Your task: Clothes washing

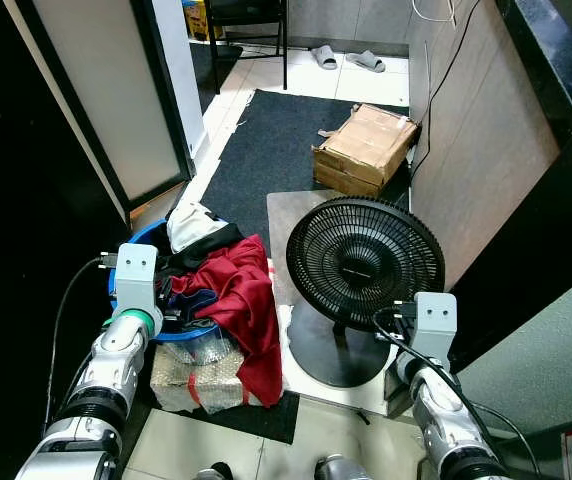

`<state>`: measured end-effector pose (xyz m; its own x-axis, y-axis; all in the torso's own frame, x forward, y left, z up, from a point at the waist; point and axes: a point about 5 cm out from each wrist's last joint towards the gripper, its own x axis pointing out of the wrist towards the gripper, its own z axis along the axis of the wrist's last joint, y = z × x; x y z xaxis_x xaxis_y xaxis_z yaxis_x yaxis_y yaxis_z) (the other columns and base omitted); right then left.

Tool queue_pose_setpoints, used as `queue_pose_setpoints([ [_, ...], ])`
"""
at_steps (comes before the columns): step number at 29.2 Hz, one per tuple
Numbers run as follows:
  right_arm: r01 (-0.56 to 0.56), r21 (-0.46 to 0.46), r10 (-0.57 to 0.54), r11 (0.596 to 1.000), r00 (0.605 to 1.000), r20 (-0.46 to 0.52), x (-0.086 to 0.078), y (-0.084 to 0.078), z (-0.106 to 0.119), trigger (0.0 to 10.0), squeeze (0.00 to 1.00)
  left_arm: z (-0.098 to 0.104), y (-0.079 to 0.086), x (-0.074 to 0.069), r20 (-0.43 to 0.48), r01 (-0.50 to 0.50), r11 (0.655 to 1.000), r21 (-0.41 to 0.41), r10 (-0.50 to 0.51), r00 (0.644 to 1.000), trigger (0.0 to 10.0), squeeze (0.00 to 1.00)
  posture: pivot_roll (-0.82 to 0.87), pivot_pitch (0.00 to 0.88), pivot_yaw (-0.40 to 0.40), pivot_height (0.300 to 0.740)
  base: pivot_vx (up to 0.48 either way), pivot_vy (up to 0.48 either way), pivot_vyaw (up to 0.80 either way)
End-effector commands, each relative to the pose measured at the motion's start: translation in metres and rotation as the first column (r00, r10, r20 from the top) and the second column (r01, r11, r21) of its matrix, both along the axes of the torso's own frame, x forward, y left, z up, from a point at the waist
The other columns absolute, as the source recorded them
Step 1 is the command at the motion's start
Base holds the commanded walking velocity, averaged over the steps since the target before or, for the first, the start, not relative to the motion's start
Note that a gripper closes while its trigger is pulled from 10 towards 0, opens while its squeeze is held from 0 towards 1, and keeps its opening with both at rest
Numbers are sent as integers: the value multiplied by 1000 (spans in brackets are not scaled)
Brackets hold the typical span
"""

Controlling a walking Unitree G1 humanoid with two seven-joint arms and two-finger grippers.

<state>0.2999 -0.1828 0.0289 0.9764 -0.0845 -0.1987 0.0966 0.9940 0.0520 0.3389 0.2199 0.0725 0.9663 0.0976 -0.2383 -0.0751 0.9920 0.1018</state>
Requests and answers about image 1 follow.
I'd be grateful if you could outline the kitchen counter with black top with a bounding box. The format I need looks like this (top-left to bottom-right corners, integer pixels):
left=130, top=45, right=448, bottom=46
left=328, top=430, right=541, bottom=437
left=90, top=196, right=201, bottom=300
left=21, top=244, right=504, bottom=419
left=406, top=0, right=572, bottom=293

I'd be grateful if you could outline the white garment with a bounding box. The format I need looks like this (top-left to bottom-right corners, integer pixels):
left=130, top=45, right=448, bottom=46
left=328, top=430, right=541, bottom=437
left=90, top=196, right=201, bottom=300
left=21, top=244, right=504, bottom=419
left=166, top=203, right=229, bottom=254

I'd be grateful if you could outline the dark left robot leg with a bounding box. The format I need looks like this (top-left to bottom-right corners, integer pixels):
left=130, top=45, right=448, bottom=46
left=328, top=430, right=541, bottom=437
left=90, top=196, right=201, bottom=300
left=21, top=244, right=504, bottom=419
left=193, top=461, right=236, bottom=480

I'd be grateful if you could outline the white looped cable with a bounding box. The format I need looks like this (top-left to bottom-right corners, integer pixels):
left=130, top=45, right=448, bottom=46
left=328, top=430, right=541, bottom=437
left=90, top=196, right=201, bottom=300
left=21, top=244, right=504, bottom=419
left=411, top=0, right=458, bottom=27

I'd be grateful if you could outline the worn cardboard box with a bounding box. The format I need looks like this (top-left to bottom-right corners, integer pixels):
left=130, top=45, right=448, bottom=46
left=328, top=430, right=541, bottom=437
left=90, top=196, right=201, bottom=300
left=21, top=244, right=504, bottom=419
left=312, top=104, right=423, bottom=199

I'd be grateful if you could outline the black garment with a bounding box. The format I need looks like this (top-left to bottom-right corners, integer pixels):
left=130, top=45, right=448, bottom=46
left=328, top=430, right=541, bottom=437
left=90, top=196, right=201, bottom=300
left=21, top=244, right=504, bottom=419
left=159, top=224, right=244, bottom=279

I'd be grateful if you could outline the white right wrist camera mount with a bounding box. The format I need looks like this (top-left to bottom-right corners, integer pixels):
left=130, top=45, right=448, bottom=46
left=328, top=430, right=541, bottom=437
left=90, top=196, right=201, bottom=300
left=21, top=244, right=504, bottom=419
left=413, top=292, right=459, bottom=364

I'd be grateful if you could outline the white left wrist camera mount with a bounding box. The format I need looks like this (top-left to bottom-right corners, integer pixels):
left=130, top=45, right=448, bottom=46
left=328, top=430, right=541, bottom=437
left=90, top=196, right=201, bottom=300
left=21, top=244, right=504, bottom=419
left=114, top=243, right=160, bottom=314

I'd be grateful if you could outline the dark navy garment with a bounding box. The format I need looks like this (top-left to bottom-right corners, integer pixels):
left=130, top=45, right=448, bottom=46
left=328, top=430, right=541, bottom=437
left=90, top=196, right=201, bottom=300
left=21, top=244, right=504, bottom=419
left=166, top=288, right=220, bottom=327

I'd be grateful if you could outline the silver right robot leg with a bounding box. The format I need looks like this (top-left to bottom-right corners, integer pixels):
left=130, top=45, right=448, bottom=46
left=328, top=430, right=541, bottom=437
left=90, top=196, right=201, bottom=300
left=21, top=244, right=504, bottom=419
left=313, top=454, right=373, bottom=480

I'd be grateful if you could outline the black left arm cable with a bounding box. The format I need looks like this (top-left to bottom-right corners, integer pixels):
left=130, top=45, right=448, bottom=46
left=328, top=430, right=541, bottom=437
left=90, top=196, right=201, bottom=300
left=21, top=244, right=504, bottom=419
left=44, top=256, right=117, bottom=426

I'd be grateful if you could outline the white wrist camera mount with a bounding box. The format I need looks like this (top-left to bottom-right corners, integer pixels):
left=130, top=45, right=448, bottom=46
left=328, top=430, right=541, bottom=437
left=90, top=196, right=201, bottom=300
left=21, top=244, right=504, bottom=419
left=114, top=243, right=160, bottom=314
left=413, top=292, right=459, bottom=364

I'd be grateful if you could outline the large dark floor mat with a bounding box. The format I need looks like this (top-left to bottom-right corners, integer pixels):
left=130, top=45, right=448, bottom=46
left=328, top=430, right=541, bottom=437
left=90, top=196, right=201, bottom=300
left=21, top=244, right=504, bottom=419
left=198, top=90, right=413, bottom=257

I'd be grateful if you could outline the black framed frosted screen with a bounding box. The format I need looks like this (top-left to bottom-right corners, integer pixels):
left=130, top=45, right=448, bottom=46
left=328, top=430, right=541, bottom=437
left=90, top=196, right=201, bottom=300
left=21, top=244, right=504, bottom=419
left=6, top=0, right=197, bottom=228

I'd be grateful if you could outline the blue laundry basket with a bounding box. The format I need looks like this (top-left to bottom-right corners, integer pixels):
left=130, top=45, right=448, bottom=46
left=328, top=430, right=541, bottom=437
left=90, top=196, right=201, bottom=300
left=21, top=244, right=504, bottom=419
left=109, top=218, right=267, bottom=345

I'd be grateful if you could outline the grey slipper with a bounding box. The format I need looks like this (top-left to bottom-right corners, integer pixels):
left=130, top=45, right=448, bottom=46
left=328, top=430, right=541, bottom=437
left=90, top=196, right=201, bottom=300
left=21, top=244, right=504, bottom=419
left=344, top=50, right=388, bottom=74
left=311, top=45, right=340, bottom=71

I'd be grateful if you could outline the black floor fan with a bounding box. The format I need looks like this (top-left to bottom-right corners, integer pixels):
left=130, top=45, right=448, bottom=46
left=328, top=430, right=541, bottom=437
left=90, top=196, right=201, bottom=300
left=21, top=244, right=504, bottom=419
left=286, top=197, right=447, bottom=390

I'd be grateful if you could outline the black door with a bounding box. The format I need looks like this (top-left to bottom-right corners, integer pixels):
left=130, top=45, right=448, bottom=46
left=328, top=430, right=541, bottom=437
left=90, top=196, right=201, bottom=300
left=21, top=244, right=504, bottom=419
left=444, top=95, right=572, bottom=373

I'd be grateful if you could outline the small dark floor mat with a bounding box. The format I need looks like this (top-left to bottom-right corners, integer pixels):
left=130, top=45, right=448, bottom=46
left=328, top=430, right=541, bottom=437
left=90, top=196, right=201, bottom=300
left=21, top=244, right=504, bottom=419
left=144, top=392, right=301, bottom=447

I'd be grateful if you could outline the plastic wrapped box red band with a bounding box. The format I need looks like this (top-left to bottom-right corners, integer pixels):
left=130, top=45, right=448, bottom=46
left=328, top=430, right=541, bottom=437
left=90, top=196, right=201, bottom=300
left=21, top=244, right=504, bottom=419
left=149, top=335, right=269, bottom=414

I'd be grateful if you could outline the thin black wall cable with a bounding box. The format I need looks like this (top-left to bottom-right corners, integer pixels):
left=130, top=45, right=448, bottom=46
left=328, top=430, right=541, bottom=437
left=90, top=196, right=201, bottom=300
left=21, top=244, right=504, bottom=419
left=406, top=0, right=483, bottom=187

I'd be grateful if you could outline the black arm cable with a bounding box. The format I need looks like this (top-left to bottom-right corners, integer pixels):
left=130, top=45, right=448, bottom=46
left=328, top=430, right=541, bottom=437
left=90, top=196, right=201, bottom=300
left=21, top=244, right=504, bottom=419
left=371, top=303, right=544, bottom=479
left=44, top=256, right=117, bottom=426

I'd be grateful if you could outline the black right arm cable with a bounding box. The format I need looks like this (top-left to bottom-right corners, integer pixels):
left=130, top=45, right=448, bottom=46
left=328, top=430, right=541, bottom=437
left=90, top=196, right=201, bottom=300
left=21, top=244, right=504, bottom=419
left=371, top=303, right=544, bottom=479

